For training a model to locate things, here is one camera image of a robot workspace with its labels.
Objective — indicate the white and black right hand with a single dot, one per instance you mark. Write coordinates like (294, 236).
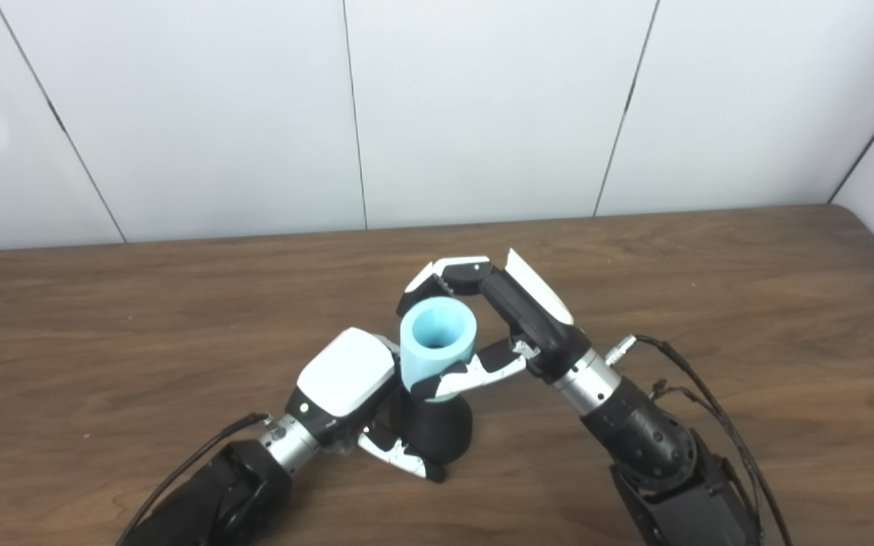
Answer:
(536, 318)

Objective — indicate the white and black left hand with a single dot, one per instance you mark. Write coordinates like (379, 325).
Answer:
(346, 371)

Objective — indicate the black funnel-shaped nozzle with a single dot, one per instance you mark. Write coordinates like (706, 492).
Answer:
(441, 432)

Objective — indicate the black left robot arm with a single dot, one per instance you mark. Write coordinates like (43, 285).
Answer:
(217, 500)

